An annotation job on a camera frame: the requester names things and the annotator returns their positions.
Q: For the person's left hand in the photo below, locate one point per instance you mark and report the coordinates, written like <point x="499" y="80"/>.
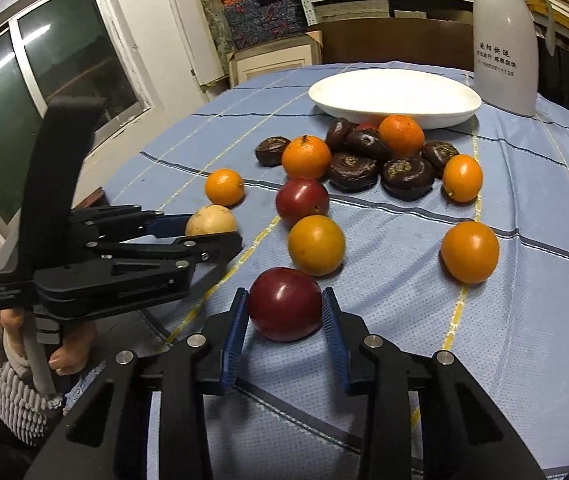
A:
<point x="69" y="359"/>

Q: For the white thermos jug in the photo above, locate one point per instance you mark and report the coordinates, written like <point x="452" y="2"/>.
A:
<point x="506" y="63"/>

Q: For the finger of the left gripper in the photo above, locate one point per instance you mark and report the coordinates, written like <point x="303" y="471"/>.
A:
<point x="125" y="222"/>
<point x="183" y="254"/>

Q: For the white oval plate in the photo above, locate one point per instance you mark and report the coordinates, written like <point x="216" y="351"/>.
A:
<point x="434" y="101"/>

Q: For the cardboard box with frame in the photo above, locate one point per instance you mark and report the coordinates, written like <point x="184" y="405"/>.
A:
<point x="282" y="54"/>

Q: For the dark brown board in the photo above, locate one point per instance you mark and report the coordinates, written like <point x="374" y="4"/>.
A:
<point x="413" y="40"/>

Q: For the small orange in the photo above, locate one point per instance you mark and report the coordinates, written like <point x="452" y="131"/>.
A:
<point x="462" y="178"/>
<point x="224" y="187"/>

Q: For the dark red plum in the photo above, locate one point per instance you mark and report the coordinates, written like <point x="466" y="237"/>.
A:
<point x="285" y="305"/>

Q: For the dark water chestnut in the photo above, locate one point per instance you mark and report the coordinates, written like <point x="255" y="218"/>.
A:
<point x="338" y="132"/>
<point x="351" y="174"/>
<point x="366" y="143"/>
<point x="438" y="154"/>
<point x="407" y="178"/>
<point x="269" y="152"/>

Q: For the grey knitted sleeve forearm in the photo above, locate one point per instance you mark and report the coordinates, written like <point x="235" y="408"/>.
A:
<point x="24" y="410"/>

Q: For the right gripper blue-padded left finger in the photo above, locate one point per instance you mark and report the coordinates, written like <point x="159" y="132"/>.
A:
<point x="105" y="435"/>

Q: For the pale yellow round fruit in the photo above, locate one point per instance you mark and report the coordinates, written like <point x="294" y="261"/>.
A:
<point x="211" y="219"/>

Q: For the blue checked tablecloth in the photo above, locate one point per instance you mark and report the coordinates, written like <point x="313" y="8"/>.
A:
<point x="287" y="417"/>

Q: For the small red cherry tomato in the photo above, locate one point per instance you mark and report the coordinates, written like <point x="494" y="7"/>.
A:
<point x="366" y="126"/>

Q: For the window with white frame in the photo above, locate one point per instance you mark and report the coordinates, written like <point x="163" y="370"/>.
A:
<point x="51" y="48"/>

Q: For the mandarin with stem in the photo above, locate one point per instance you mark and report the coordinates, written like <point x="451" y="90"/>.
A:
<point x="306" y="157"/>

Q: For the white leaning panel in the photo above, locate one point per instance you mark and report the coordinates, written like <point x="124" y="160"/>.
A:
<point x="196" y="35"/>

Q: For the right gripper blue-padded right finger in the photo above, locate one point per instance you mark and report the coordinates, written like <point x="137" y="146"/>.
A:
<point x="464" y="434"/>

